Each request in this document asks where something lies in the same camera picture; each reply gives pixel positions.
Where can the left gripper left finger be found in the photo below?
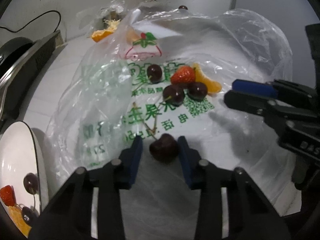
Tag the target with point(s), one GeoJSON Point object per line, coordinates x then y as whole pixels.
{"type": "Point", "coordinates": [130, 159]}

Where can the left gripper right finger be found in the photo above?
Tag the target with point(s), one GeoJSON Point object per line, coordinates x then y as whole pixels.
{"type": "Point", "coordinates": [189, 159]}

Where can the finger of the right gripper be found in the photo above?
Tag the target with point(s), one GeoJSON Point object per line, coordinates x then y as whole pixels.
{"type": "Point", "coordinates": [263, 106]}
{"type": "Point", "coordinates": [254, 88]}

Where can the mandarin segment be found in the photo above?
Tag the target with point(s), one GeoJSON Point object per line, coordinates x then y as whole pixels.
{"type": "Point", "coordinates": [213, 87]}

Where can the strawberry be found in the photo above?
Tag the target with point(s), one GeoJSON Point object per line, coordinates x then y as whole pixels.
{"type": "Point", "coordinates": [183, 76]}
{"type": "Point", "coordinates": [7, 196]}

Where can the dark cherry back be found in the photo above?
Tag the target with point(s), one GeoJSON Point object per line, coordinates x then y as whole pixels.
{"type": "Point", "coordinates": [154, 73]}

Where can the dark cherry with stem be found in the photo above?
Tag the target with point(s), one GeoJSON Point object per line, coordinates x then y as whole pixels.
{"type": "Point", "coordinates": [31, 183]}

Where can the peeled mandarin half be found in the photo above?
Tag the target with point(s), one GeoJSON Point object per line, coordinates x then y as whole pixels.
{"type": "Point", "coordinates": [15, 213]}

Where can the clear printed plastic bag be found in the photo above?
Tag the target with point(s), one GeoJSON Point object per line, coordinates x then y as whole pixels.
{"type": "Point", "coordinates": [163, 74]}

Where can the grey refrigerator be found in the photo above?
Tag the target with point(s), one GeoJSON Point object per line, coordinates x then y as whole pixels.
{"type": "Point", "coordinates": [291, 16]}

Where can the white round plate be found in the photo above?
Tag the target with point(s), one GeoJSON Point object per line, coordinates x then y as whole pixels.
{"type": "Point", "coordinates": [21, 154]}

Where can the half peeled orange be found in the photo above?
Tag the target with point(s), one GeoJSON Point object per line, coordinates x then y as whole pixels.
{"type": "Point", "coordinates": [112, 26]}

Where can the steel induction cooker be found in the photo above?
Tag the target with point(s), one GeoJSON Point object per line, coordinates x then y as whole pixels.
{"type": "Point", "coordinates": [14, 89]}

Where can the steel cup in bag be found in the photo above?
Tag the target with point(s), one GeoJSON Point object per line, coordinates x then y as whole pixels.
{"type": "Point", "coordinates": [96, 18]}

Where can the black wok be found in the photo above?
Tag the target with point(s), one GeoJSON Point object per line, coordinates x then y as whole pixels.
{"type": "Point", "coordinates": [11, 52]}

